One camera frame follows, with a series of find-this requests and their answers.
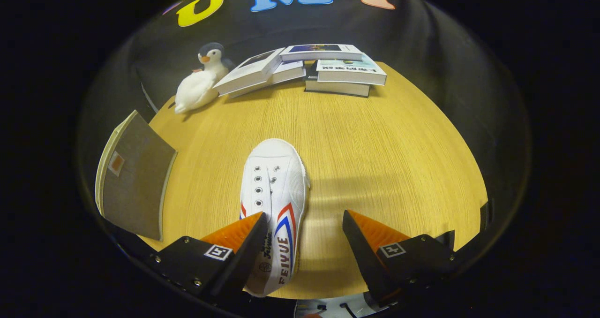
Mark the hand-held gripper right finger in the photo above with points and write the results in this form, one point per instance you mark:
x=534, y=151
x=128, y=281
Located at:
x=363, y=261

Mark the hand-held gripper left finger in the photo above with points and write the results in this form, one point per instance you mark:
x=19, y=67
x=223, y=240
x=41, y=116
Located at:
x=248, y=257

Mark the white canvas shoe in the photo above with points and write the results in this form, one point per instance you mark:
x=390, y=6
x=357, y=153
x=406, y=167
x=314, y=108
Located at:
x=274, y=191

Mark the grey fabric storage box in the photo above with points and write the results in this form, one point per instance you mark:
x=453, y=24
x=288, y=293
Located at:
x=136, y=191

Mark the dark cover book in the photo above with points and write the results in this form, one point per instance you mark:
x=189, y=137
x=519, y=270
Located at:
x=337, y=89

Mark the white plush toy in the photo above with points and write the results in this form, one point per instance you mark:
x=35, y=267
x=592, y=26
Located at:
x=194, y=90

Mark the white book with dark photo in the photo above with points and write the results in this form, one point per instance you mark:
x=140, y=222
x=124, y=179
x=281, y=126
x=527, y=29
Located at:
x=248, y=71

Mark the teal cover book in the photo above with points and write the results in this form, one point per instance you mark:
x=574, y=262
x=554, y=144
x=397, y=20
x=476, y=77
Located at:
x=351, y=71

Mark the plain white book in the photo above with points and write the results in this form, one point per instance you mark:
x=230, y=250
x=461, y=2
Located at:
x=290, y=70

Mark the penguin plush toy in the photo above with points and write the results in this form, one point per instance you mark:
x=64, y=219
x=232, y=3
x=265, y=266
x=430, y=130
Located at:
x=213, y=57

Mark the blue cover book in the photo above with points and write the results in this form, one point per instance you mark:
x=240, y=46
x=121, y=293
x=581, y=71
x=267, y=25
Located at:
x=323, y=51

